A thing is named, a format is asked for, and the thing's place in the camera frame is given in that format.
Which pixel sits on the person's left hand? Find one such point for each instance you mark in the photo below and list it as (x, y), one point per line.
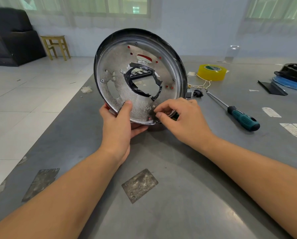
(116, 136)

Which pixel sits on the person's right hand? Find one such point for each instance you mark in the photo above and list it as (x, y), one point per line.
(188, 124)

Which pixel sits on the small black plug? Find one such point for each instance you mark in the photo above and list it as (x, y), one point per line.
(197, 93)

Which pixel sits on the black metal round plate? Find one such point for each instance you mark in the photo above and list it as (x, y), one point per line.
(108, 62)

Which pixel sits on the person's right forearm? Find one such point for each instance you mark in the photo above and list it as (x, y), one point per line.
(260, 181)

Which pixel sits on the person's left forearm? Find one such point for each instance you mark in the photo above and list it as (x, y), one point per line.
(56, 199)

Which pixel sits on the grey relay block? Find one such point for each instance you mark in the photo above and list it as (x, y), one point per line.
(189, 93)

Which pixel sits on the small white card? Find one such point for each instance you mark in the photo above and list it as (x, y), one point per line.
(191, 73)

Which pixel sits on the yellow tape roll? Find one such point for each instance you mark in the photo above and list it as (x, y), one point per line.
(212, 75)

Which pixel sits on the dark green black screwdriver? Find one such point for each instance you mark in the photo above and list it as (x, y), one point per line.
(245, 120)

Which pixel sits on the black bit set case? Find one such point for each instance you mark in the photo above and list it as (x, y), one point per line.
(139, 72)

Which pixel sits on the clear acrylic stand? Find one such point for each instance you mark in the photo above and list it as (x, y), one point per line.
(229, 58)

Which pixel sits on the black flat plate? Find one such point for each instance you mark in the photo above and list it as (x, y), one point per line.
(271, 88)

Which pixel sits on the wooden stool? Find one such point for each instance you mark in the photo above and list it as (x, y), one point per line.
(54, 37)

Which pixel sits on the black round housing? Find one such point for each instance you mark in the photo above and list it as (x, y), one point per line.
(294, 74)

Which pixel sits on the wide sheer curtain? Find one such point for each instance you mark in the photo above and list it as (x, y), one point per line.
(91, 22)

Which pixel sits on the narrow sheer curtain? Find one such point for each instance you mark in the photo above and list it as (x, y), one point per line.
(270, 27)

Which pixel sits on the wide window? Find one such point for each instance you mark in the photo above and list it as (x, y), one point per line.
(128, 6)

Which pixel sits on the black armchair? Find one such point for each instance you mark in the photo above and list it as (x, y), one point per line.
(16, 44)

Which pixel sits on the narrow window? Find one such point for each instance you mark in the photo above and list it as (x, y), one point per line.
(278, 7)

